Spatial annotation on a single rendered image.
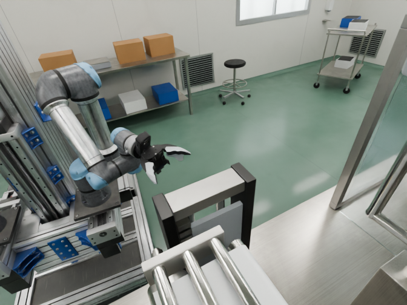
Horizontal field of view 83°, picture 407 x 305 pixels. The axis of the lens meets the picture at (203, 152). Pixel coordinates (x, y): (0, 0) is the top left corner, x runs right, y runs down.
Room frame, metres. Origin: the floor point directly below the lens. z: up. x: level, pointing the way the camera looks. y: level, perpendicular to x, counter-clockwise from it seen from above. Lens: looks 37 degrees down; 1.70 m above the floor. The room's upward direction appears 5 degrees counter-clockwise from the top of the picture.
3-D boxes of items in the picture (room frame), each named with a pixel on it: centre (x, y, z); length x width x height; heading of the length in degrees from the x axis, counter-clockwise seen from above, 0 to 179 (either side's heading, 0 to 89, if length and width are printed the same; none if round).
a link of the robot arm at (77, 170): (0.86, 0.58, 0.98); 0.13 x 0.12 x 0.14; 135
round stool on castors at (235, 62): (3.66, -0.62, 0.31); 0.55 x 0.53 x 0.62; 114
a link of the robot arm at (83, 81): (0.95, 0.49, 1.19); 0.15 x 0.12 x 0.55; 135
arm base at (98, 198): (0.86, 0.58, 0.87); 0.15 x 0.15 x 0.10
